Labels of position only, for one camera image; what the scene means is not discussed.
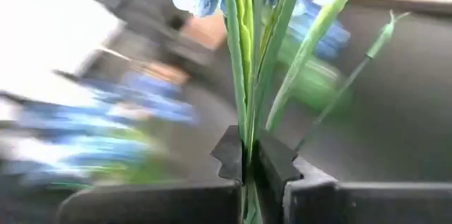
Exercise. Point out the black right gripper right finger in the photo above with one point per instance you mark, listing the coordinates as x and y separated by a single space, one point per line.
275 167

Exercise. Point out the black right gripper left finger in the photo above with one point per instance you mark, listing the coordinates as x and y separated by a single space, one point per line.
231 157

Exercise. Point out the blue artificial flower bunch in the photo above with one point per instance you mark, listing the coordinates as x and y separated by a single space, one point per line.
106 111
236 75

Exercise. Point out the green artificial flower stem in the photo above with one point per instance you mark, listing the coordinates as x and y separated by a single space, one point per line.
383 36

